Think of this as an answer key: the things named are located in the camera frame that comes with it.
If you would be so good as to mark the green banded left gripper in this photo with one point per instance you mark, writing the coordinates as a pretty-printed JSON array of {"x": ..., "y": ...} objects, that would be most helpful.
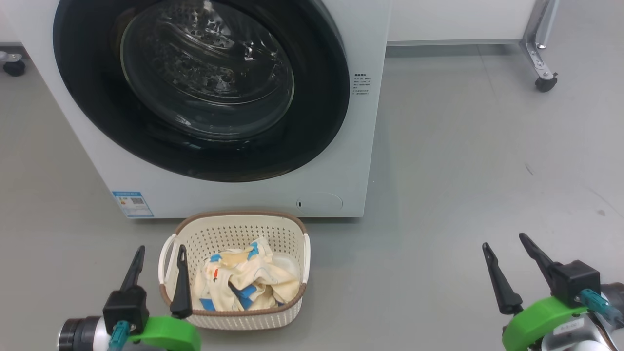
[{"x": 170, "y": 334}]

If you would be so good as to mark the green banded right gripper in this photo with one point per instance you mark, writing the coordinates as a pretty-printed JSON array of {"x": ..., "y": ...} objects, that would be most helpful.
[{"x": 536, "y": 321}]

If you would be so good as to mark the cream garment with blue patches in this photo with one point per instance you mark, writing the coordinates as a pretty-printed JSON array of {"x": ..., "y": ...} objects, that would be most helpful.
[{"x": 258, "y": 278}]

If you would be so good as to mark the round black glass washer door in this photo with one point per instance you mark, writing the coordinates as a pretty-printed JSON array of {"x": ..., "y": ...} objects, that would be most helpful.
[{"x": 204, "y": 156}]

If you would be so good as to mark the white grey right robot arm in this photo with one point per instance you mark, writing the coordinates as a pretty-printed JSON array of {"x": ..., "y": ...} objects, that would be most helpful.
[{"x": 585, "y": 339}]

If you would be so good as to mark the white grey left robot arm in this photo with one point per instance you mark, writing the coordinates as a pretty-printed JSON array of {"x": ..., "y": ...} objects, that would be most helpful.
[{"x": 83, "y": 334}]

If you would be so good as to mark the cream perforated laundry basket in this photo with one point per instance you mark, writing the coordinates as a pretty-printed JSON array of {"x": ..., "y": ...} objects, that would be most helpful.
[{"x": 234, "y": 229}]

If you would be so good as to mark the white front-load washing machine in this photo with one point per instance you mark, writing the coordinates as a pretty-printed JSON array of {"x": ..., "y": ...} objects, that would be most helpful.
[{"x": 234, "y": 200}]

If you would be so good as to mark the blue energy label sticker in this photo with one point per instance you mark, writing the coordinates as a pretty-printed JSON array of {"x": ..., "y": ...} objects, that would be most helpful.
[{"x": 132, "y": 204}]

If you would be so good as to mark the round white filter cover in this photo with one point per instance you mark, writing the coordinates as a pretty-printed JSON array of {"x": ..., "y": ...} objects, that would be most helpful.
[{"x": 319, "y": 202}]

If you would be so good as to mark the black caster wheel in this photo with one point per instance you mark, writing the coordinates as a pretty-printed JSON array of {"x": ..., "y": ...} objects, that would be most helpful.
[{"x": 546, "y": 84}]

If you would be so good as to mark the small printed text label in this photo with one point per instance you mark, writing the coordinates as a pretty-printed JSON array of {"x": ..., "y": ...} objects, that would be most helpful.
[{"x": 362, "y": 84}]

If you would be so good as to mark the white panel furniture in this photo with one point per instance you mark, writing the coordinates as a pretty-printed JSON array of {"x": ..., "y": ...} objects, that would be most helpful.
[{"x": 458, "y": 19}]

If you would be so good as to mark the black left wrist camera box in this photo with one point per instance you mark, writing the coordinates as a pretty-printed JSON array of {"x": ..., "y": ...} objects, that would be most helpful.
[{"x": 126, "y": 307}]

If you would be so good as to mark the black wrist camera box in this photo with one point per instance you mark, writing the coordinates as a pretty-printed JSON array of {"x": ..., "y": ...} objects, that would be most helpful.
[
  {"x": 126, "y": 307},
  {"x": 575, "y": 282}
]

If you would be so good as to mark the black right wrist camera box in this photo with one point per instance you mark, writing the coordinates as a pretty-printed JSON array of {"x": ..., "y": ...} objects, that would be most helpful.
[{"x": 575, "y": 282}]

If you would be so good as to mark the silver metal frame leg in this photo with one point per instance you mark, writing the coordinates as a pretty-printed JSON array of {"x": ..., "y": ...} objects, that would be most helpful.
[{"x": 536, "y": 39}]

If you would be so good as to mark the black caster with silver mount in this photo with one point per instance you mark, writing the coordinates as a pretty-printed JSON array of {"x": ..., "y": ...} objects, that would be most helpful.
[{"x": 13, "y": 67}]

